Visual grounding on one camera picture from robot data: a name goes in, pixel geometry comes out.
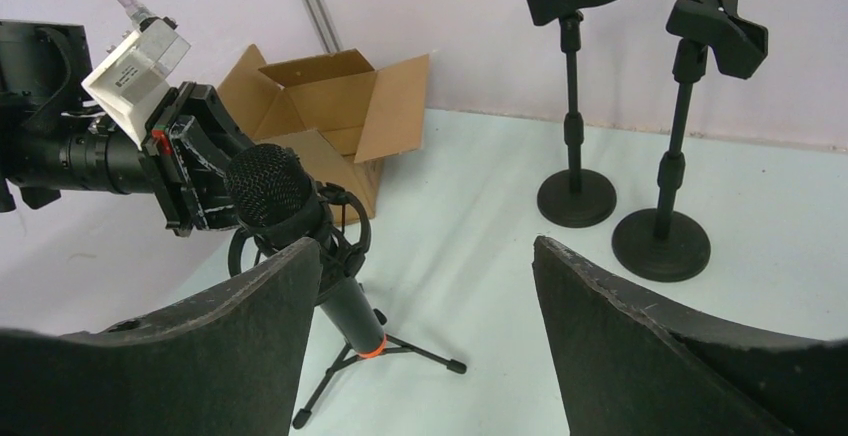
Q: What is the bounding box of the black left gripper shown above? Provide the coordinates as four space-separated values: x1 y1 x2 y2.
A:
1 20 250 237

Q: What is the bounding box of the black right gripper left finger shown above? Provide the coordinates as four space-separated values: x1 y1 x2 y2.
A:
1 238 321 435

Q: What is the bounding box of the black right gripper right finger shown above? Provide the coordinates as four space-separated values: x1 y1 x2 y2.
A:
532 236 847 435

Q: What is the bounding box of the black round-base clamp stand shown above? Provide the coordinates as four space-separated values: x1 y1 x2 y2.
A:
611 0 769 283

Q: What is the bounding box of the black tripod shock mount stand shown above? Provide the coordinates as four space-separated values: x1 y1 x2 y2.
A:
227 183 467 429

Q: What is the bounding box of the black round-base clip stand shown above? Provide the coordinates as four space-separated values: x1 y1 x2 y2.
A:
525 0 617 228

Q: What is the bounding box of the black microphone orange ring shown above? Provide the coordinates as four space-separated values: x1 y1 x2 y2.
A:
223 143 388 360

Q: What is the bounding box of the brown cardboard box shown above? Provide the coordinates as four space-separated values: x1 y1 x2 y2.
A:
218 45 430 218

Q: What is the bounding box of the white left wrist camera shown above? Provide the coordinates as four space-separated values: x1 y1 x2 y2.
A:
81 18 191 148

